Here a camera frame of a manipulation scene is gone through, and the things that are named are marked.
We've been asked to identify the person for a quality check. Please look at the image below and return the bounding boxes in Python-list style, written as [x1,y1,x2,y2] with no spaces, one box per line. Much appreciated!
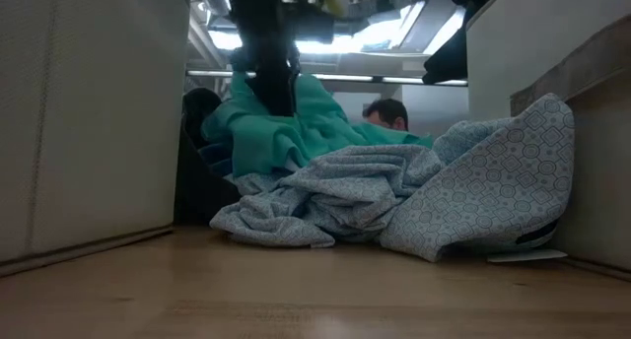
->
[362,98,410,132]

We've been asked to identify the bright ceiling light panel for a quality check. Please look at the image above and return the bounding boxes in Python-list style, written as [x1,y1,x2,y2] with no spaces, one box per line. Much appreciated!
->
[207,1,467,55]

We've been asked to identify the black garment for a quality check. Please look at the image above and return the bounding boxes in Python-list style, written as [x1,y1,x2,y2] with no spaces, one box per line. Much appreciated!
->
[422,3,469,87]

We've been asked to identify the dark grey trousers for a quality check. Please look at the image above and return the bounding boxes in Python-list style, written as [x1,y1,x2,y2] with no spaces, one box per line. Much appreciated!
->
[173,87,243,227]

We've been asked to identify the teal garment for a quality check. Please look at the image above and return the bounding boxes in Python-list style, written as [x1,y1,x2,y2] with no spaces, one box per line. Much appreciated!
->
[200,71,435,179]

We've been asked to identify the light blue patterned shirt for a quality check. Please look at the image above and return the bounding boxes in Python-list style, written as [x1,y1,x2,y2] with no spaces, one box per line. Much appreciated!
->
[209,93,577,263]

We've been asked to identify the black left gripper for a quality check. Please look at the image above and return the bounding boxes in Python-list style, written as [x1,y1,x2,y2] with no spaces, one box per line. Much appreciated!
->
[227,0,336,117]

